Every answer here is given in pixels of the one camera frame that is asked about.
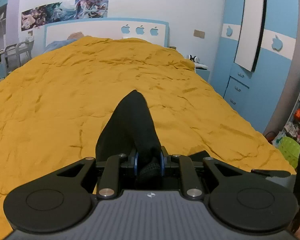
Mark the blue wardrobe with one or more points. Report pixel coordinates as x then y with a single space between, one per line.
260 62

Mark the black framed mirror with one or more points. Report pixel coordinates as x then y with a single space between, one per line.
251 25

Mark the green plastic basket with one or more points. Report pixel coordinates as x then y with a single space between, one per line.
288 150

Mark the yellow quilt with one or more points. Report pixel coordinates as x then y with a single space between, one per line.
65 92

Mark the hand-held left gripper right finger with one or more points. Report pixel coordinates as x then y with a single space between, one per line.
162 163

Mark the blue pillow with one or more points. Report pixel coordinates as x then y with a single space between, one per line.
62 43

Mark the wall poster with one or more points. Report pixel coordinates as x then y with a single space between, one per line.
65 11

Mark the blue nightstand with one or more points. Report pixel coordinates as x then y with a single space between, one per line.
202 71

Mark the black and white headphones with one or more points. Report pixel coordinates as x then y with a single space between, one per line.
193 58

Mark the grey chair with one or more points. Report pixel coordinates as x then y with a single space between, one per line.
23 50
11 55

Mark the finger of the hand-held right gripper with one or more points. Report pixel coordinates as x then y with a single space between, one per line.
270 173

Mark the brown wall plate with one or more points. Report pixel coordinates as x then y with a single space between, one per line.
199 33

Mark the blue and white headboard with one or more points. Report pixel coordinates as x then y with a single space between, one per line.
102 30

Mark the black pants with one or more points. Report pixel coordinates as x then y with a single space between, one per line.
132 130

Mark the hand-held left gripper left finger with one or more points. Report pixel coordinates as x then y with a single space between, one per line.
137 163

